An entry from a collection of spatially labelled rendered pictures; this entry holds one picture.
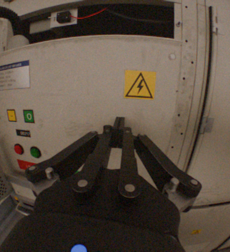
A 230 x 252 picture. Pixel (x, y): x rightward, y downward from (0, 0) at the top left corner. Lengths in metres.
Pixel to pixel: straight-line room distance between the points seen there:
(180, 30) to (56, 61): 0.34
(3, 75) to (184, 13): 0.51
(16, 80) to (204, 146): 0.56
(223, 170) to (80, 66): 0.59
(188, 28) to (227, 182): 0.60
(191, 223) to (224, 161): 0.41
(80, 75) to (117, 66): 0.07
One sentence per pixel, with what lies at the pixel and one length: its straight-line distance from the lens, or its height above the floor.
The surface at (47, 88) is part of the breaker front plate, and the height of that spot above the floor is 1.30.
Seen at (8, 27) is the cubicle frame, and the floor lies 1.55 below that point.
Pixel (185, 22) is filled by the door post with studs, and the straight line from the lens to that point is 0.44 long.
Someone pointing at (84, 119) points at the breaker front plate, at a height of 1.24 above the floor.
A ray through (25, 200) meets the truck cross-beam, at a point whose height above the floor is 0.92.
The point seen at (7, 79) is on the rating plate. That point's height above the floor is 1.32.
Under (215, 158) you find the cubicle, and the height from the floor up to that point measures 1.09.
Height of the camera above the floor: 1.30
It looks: 18 degrees down
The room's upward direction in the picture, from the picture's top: 2 degrees clockwise
